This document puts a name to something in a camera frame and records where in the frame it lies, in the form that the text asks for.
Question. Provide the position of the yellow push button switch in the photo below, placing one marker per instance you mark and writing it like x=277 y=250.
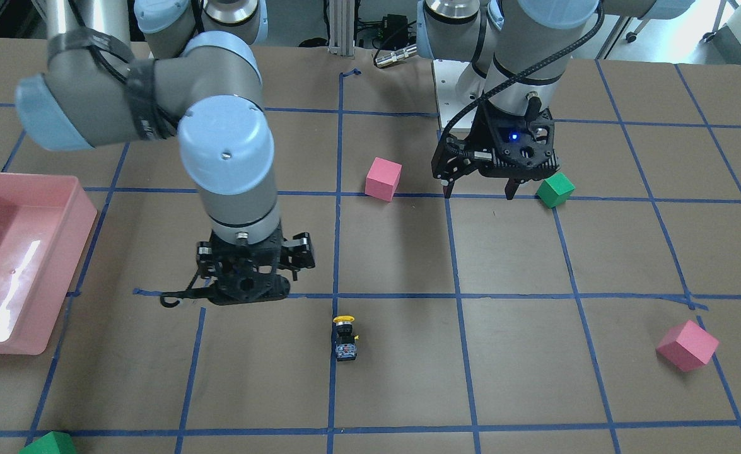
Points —
x=345 y=344

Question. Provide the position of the green cube near robot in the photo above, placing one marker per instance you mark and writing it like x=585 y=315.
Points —
x=555 y=190

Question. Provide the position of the grey robot arm near bin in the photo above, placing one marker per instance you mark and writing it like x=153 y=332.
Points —
x=203 y=86

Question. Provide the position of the black gripper body with cable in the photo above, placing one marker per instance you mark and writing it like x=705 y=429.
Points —
x=485 y=133

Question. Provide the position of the cable gripper black finger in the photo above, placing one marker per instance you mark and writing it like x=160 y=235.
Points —
x=512 y=186
x=453 y=159

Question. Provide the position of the silver cable connector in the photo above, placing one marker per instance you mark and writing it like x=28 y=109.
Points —
x=395 y=57

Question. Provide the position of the pink cube centre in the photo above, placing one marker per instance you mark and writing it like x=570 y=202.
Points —
x=382 y=179

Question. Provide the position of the black gripper body near bin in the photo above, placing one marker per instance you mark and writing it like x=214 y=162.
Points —
x=300 y=250

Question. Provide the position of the grey robot arm with cable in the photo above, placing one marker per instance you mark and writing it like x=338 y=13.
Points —
x=502 y=38

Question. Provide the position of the black power adapter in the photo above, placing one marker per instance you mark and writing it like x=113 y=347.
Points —
x=391 y=32

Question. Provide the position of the bin gripper black finger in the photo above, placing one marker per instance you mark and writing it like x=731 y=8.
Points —
x=297 y=254

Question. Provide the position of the aluminium profile post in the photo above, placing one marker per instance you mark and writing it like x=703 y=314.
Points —
x=341 y=17

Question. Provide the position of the green cube near edge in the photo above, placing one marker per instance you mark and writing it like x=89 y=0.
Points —
x=53 y=442

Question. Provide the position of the pink plastic bin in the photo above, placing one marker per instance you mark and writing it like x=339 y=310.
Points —
x=45 y=222

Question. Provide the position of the pink cube near edge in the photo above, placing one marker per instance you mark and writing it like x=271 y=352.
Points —
x=688 y=346

